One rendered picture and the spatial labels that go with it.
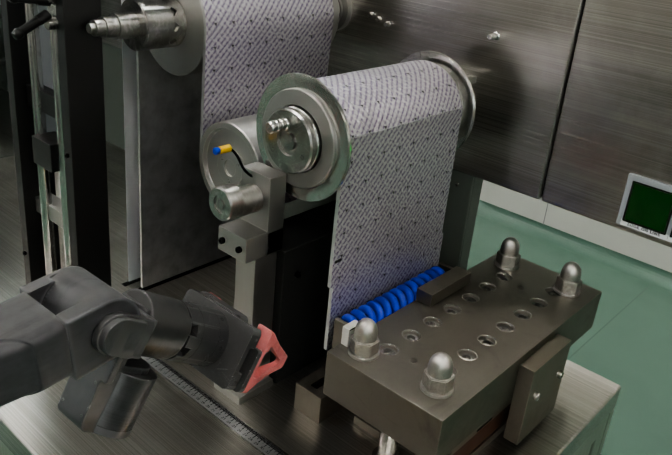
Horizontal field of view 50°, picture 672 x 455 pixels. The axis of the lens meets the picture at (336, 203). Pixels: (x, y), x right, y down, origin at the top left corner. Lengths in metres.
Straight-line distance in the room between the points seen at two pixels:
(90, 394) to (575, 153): 0.67
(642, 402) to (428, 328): 1.91
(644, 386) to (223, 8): 2.24
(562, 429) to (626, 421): 1.63
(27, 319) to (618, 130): 0.72
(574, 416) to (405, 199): 0.37
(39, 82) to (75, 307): 0.51
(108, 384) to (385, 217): 0.40
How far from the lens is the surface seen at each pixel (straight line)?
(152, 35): 0.94
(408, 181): 0.92
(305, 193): 0.84
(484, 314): 0.97
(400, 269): 0.98
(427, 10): 1.10
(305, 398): 0.94
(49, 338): 0.59
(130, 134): 1.13
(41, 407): 0.99
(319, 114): 0.80
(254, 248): 0.85
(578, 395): 1.10
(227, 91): 0.98
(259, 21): 0.99
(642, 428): 2.66
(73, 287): 0.62
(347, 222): 0.84
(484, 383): 0.84
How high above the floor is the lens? 1.52
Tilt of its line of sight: 24 degrees down
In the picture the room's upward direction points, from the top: 6 degrees clockwise
